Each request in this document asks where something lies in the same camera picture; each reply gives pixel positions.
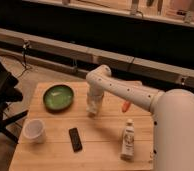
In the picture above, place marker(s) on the black chair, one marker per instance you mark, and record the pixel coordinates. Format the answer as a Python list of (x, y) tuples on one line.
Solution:
[(8, 93)]

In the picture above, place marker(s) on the green ceramic bowl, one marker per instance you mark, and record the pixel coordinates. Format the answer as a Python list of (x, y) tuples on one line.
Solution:
[(58, 97)]

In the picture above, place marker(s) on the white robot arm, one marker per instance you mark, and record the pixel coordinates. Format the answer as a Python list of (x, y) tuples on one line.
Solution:
[(172, 112)]

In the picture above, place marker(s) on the white paper cup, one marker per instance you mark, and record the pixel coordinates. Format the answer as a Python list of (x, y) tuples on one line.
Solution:
[(34, 131)]

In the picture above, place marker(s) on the orange carrot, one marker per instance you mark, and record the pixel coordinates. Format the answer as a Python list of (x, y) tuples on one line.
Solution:
[(125, 107)]

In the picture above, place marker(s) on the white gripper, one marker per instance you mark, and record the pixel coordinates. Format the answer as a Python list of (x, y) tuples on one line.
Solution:
[(94, 103)]

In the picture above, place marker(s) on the white plastic bottle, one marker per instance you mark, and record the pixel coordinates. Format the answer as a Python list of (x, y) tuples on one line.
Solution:
[(127, 151)]

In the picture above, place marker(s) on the black remote control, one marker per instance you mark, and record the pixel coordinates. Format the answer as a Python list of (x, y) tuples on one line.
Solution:
[(75, 139)]

